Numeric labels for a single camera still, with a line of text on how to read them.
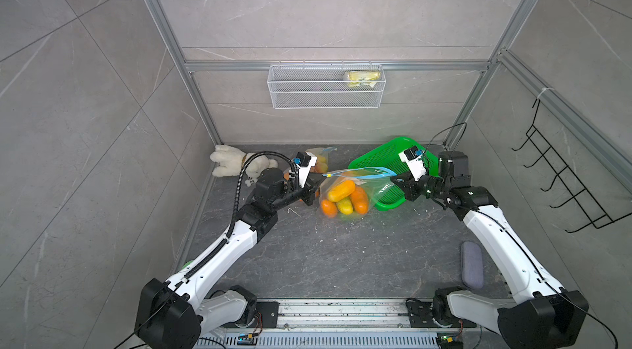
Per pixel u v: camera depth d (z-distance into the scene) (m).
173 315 0.38
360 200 0.85
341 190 0.84
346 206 0.84
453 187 0.57
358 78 0.85
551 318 0.37
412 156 0.64
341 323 0.73
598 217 0.58
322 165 0.96
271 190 0.56
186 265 0.45
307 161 0.61
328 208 0.84
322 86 1.01
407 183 0.65
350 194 0.86
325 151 0.99
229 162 1.04
